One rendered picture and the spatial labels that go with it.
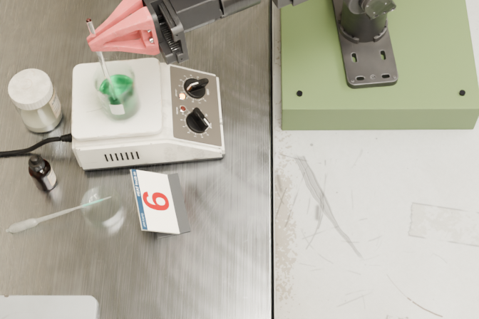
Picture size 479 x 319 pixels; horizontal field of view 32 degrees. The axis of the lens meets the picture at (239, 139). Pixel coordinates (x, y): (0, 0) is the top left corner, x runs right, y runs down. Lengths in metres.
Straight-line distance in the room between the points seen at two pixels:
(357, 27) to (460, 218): 0.29
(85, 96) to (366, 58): 0.39
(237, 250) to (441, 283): 0.26
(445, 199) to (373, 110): 0.15
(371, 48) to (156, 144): 0.33
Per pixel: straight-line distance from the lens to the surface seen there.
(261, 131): 1.17
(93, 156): 1.12
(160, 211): 1.10
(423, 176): 1.15
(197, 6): 0.93
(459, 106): 1.15
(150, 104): 1.10
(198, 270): 1.08
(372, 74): 1.15
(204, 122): 1.11
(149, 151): 1.11
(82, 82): 1.14
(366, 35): 1.16
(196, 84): 1.14
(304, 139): 1.16
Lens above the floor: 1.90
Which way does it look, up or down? 60 degrees down
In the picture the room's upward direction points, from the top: 4 degrees counter-clockwise
